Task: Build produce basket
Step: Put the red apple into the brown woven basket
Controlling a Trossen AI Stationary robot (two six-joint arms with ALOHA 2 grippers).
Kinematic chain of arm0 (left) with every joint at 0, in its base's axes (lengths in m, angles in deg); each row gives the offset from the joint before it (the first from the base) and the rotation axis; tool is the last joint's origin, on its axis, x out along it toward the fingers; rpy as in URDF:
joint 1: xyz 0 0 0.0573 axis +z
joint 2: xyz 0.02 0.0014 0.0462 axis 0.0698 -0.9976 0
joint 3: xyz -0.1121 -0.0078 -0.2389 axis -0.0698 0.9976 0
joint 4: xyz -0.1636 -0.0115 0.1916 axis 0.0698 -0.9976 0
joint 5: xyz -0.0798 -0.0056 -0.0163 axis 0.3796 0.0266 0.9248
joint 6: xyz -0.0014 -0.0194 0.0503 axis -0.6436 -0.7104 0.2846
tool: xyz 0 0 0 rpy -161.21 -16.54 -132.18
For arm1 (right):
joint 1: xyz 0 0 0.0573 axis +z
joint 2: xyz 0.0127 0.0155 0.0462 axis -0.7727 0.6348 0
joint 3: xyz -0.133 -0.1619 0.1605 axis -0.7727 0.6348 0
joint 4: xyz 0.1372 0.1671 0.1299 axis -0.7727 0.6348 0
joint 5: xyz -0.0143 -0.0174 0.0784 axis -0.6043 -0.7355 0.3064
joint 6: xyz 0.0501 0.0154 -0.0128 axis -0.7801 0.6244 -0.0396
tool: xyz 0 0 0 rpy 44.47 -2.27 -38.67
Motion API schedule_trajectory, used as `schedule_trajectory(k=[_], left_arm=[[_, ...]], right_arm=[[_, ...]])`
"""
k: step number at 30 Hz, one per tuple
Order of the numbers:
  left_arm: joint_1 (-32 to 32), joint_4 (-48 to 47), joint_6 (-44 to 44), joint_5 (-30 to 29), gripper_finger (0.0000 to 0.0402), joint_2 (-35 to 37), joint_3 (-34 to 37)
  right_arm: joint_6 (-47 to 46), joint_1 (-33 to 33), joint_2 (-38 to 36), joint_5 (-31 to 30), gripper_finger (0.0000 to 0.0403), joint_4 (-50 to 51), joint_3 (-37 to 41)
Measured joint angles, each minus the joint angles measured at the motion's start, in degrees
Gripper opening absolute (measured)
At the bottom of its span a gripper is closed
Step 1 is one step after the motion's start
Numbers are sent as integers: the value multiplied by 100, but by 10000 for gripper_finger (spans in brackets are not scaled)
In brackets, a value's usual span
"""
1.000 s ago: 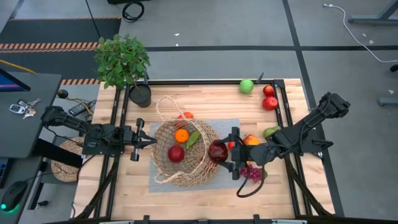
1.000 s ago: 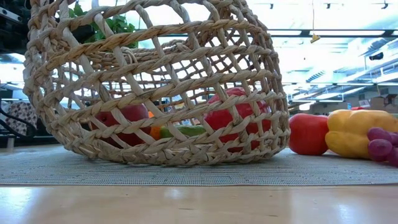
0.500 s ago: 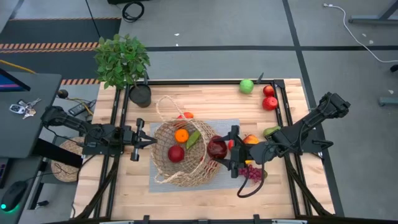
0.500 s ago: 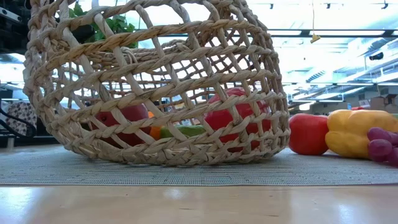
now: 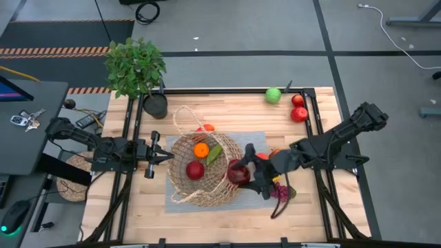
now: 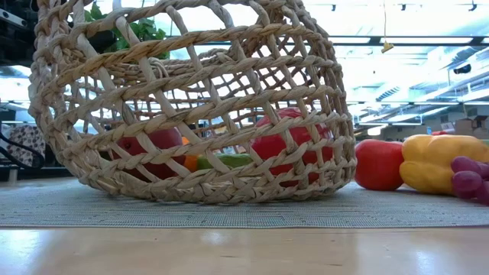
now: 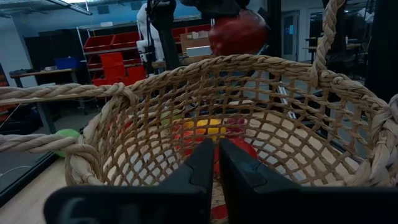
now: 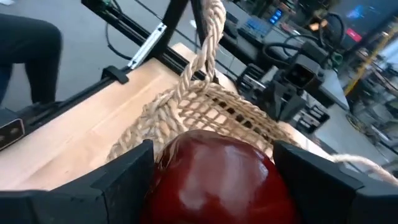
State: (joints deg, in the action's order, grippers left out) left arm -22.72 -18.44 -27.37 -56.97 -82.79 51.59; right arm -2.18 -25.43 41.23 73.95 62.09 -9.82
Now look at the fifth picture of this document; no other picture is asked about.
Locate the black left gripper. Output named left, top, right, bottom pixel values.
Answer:
left=136, top=130, right=174, bottom=179

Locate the dark red pomegranate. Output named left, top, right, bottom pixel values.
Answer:
left=226, top=158, right=252, bottom=187

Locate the white cable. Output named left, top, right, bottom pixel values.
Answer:
left=358, top=3, right=441, bottom=70

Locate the green apple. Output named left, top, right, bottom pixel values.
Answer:
left=265, top=87, right=283, bottom=105

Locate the black hazard-striped floor mat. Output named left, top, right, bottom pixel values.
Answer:
left=0, top=19, right=136, bottom=96

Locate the potted green plant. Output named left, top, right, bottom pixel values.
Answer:
left=103, top=37, right=169, bottom=121

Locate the yellow cable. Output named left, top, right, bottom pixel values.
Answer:
left=0, top=65, right=41, bottom=83

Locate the key bunch with fob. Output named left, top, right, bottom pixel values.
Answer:
left=10, top=108, right=46, bottom=133

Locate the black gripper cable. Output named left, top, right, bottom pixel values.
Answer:
left=270, top=174, right=289, bottom=220

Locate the dark keyboard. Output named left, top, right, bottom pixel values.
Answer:
left=0, top=174, right=11, bottom=209

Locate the black aluminium frame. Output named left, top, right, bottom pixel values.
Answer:
left=78, top=86, right=383, bottom=248

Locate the grey desk foot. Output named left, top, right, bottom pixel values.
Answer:
left=419, top=105, right=441, bottom=119

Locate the black desk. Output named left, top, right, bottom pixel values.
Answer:
left=0, top=79, right=69, bottom=176

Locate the black desk base beam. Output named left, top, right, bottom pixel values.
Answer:
left=36, top=153, right=93, bottom=187

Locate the woven wicker basket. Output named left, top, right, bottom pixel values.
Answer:
left=167, top=105, right=247, bottom=208

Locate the grey desk leg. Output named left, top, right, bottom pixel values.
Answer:
left=385, top=0, right=441, bottom=28

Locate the coiled black cable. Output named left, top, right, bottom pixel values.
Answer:
left=134, top=1, right=161, bottom=25

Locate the thin black floor cable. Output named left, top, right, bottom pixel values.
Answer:
left=93, top=0, right=113, bottom=44

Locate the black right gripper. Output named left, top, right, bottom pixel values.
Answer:
left=230, top=143, right=302, bottom=201

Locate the computer monitor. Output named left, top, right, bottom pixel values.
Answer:
left=0, top=74, right=35, bottom=103

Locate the green cucumber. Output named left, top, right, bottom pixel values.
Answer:
left=205, top=143, right=224, bottom=166

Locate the grey woven placemat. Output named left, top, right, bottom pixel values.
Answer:
left=164, top=132, right=276, bottom=214

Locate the black computer mouse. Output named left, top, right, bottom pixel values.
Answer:
left=0, top=199, right=32, bottom=235

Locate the round wicker mat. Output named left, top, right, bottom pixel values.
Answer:
left=56, top=151, right=96, bottom=203

